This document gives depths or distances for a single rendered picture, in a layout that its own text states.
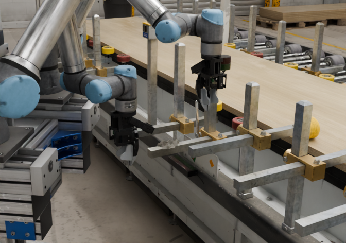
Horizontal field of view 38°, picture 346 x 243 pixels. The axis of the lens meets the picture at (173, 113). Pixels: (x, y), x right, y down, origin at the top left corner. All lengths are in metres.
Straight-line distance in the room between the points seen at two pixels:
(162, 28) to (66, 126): 0.56
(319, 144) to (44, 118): 1.01
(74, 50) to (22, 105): 0.37
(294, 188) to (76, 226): 1.68
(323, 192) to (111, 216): 1.57
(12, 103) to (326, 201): 1.11
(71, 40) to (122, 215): 1.67
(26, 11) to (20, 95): 8.18
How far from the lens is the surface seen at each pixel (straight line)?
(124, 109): 1.68
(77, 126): 1.89
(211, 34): 1.70
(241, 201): 1.83
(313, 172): 1.52
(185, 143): 1.88
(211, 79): 1.73
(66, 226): 3.02
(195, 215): 2.75
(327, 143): 1.88
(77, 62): 1.64
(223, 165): 2.27
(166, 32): 1.60
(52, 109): 1.90
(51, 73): 1.89
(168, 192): 2.98
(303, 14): 9.69
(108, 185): 3.43
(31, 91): 1.33
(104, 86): 1.57
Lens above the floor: 1.60
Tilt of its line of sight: 20 degrees down
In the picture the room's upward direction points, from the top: 1 degrees clockwise
